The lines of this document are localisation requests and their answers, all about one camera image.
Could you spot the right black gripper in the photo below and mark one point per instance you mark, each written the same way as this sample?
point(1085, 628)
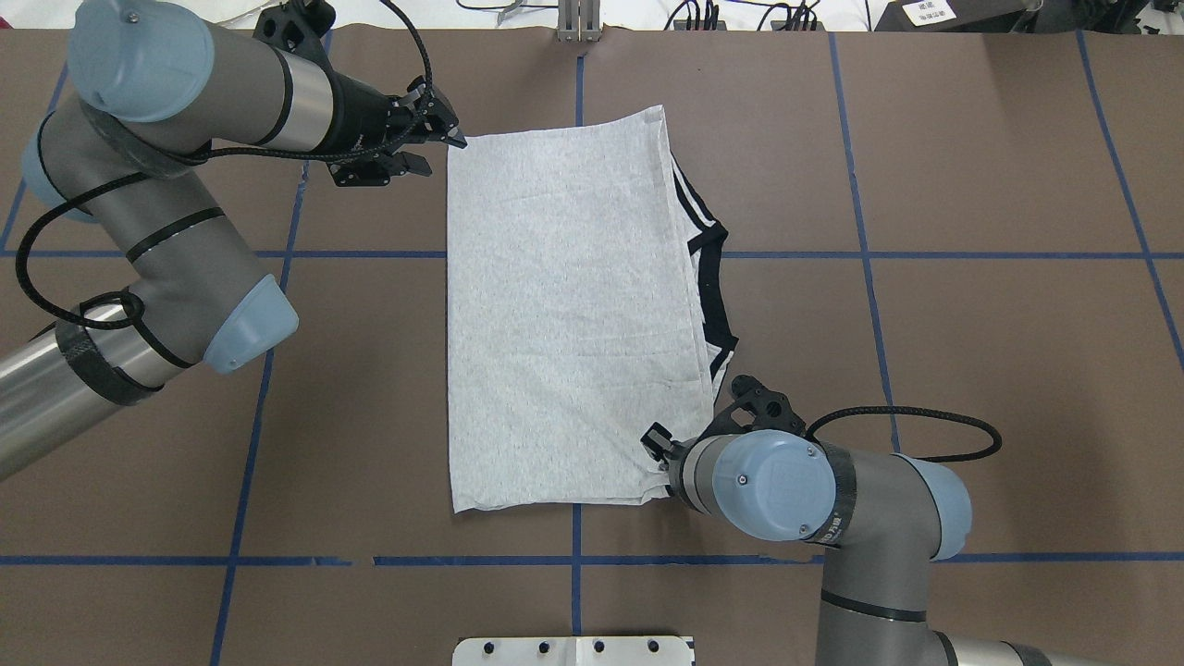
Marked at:
point(659, 440)

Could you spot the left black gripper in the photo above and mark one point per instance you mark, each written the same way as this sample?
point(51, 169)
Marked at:
point(357, 113)

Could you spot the grey cartoon print t-shirt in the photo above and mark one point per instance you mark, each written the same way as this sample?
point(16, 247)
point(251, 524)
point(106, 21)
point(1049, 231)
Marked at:
point(580, 310)

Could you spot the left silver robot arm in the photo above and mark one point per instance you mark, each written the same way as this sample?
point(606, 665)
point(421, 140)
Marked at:
point(157, 93)

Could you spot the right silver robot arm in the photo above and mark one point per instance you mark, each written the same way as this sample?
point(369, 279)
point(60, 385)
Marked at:
point(882, 518)

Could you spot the aluminium frame post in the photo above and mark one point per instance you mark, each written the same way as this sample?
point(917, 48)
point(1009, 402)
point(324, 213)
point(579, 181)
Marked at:
point(579, 21)

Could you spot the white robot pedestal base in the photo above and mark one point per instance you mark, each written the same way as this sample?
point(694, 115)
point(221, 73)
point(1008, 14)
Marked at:
point(576, 650)

